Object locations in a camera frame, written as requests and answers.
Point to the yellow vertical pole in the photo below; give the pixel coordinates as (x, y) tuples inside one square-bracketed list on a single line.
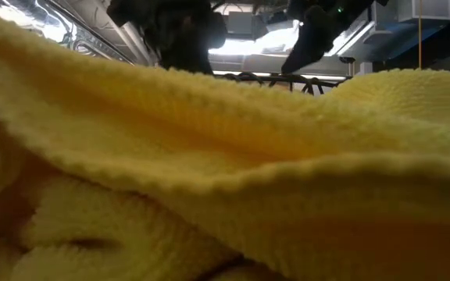
[(419, 39)]

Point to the white ceiling box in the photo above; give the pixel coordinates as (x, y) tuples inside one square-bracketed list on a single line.
[(428, 9)]

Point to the shiny foil-wrapped duct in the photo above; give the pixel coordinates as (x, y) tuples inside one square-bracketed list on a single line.
[(53, 27)]

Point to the ceiling light strip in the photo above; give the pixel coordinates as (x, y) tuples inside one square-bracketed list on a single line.
[(326, 77)]

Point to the grey ceiling box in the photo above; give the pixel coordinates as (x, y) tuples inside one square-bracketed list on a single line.
[(242, 23)]

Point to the yellow microfiber towel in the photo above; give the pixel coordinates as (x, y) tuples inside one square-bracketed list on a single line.
[(209, 156)]

